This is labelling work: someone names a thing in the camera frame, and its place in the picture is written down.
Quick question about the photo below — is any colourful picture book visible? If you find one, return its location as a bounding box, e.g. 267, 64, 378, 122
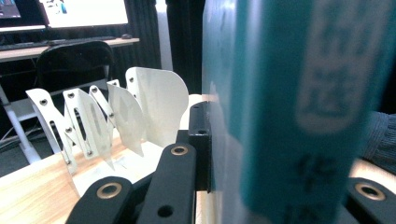
201, 0, 396, 224

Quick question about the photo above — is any large bright monitor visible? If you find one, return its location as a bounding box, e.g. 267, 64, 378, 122
38, 0, 130, 30

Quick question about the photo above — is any white floor cable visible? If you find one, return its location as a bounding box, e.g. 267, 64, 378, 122
0, 125, 24, 152

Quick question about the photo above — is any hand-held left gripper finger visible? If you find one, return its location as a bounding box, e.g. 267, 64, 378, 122
188, 100, 213, 192

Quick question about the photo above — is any white book rack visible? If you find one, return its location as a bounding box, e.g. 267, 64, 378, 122
25, 66, 191, 198

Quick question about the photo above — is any dark curtain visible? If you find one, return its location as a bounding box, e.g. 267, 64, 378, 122
110, 0, 206, 95

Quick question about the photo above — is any white-framed desk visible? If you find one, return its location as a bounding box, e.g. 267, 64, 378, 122
0, 36, 141, 164

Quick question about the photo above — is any black keyboard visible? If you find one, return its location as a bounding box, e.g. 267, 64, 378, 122
0, 35, 117, 52

